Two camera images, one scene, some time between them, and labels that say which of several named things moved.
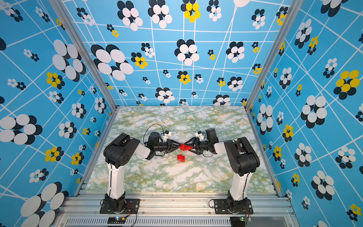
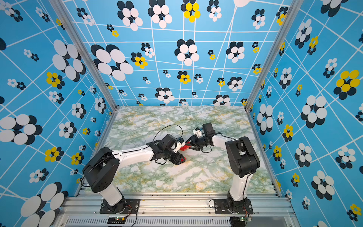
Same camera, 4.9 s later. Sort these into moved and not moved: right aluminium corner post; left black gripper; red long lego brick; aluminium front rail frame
Moved: left black gripper
Not moved: right aluminium corner post; aluminium front rail frame; red long lego brick
